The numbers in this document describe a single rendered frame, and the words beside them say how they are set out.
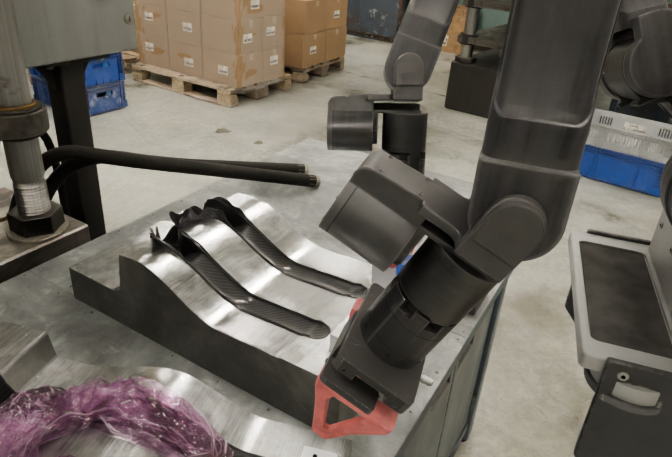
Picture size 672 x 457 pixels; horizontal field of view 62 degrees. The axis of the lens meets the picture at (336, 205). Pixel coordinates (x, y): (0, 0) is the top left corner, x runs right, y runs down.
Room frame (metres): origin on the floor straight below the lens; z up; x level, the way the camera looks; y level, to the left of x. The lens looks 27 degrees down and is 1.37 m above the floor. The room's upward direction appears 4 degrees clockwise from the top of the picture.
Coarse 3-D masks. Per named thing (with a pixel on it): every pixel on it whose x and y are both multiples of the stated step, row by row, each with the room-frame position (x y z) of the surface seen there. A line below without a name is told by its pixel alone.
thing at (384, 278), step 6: (408, 258) 0.65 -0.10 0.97; (402, 264) 0.63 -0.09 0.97; (372, 270) 0.64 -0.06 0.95; (378, 270) 0.64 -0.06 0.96; (390, 270) 0.63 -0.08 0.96; (396, 270) 0.63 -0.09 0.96; (372, 276) 0.64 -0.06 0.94; (378, 276) 0.63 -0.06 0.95; (384, 276) 0.63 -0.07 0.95; (390, 276) 0.63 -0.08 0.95; (372, 282) 0.64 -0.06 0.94; (378, 282) 0.63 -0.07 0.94; (384, 282) 0.63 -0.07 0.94
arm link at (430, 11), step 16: (416, 0) 0.71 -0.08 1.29; (432, 0) 0.71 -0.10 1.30; (448, 0) 0.71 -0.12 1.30; (416, 16) 0.69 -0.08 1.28; (432, 16) 0.70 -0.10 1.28; (448, 16) 0.70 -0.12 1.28; (400, 32) 0.69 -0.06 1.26; (416, 32) 0.69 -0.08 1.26; (432, 32) 0.69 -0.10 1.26; (400, 48) 0.68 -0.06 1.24; (416, 48) 0.68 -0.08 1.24; (432, 48) 0.68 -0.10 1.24; (432, 64) 0.67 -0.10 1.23
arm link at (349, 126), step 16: (400, 64) 0.66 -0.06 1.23; (416, 64) 0.66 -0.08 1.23; (400, 80) 0.66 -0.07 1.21; (416, 80) 0.66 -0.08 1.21; (336, 96) 0.68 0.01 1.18; (352, 96) 0.68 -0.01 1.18; (368, 96) 0.67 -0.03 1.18; (384, 96) 0.67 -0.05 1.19; (400, 96) 0.66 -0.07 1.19; (416, 96) 0.66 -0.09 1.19; (336, 112) 0.67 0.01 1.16; (352, 112) 0.67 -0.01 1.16; (368, 112) 0.67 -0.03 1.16; (336, 128) 0.66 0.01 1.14; (352, 128) 0.66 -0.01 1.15; (368, 128) 0.66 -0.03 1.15; (336, 144) 0.66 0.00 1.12; (352, 144) 0.66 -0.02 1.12; (368, 144) 0.66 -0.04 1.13
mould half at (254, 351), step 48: (144, 240) 0.83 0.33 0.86; (240, 240) 0.75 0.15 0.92; (288, 240) 0.80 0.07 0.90; (96, 288) 0.70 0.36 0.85; (144, 288) 0.64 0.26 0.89; (192, 288) 0.63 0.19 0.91; (288, 288) 0.68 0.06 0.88; (192, 336) 0.60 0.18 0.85; (240, 336) 0.57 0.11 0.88; (288, 336) 0.57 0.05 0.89; (240, 384) 0.56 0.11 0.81; (288, 384) 0.52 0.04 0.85
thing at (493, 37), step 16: (464, 0) 4.77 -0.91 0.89; (480, 0) 4.69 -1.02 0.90; (496, 0) 4.76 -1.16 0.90; (464, 32) 4.78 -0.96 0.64; (480, 32) 4.98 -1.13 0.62; (496, 32) 5.05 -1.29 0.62; (464, 48) 4.75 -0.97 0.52; (496, 48) 4.57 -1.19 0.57; (464, 64) 4.69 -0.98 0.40; (480, 64) 4.72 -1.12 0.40; (496, 64) 4.77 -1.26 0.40; (448, 80) 4.78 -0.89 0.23; (464, 80) 4.67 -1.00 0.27; (480, 80) 4.59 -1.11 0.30; (448, 96) 4.74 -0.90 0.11; (464, 96) 4.66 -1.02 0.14; (480, 96) 4.57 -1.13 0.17; (464, 112) 4.65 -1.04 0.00; (480, 112) 4.56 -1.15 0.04
